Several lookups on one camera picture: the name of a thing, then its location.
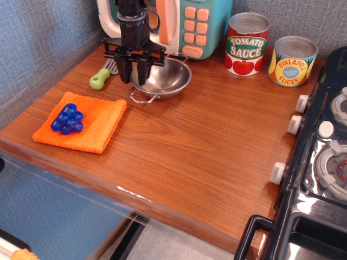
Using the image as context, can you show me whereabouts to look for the orange folded cloth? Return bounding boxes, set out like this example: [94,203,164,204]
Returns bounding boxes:
[32,92,127,154]

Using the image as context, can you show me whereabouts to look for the teal toy microwave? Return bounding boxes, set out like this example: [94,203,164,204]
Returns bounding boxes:
[96,0,234,61]

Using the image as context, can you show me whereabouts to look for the white stove knob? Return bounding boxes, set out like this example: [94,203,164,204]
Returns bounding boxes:
[287,115,302,135]
[270,162,286,185]
[295,95,310,114]

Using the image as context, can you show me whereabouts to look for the stainless steel two-handled pan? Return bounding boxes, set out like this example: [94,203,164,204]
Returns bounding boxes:
[130,53,192,103]

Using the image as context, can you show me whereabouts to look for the white stove knob bottom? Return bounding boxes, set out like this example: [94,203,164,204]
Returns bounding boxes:
[270,162,286,185]

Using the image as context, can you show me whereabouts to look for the orange plate in microwave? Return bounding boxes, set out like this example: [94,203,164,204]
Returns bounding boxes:
[149,10,158,29]

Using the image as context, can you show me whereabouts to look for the white stove knob middle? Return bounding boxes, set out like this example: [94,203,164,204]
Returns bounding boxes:
[287,115,302,135]

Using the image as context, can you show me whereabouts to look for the white stove knob top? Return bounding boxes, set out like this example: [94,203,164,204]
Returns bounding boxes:
[295,95,310,114]

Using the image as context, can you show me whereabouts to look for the black toy stove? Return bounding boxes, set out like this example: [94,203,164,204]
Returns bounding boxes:
[234,46,347,260]

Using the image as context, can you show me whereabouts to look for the pineapple slices can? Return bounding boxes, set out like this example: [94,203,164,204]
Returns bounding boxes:
[268,36,318,87]

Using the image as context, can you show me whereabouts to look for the tomato sauce can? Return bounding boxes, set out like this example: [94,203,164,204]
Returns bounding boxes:
[224,12,271,76]

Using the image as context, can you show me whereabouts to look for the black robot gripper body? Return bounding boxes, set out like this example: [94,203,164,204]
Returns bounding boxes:
[102,10,166,67]

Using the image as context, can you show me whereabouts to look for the blue toy grapes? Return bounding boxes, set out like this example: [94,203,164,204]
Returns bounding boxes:
[50,103,84,135]

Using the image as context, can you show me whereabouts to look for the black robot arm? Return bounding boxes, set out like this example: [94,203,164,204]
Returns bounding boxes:
[102,1,166,86]

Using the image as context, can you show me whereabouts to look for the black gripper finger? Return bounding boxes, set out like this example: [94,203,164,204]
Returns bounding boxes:
[137,57,152,86]
[114,53,133,84]

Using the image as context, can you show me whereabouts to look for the black oven door handle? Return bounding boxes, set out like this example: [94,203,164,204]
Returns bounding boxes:
[234,214,275,260]

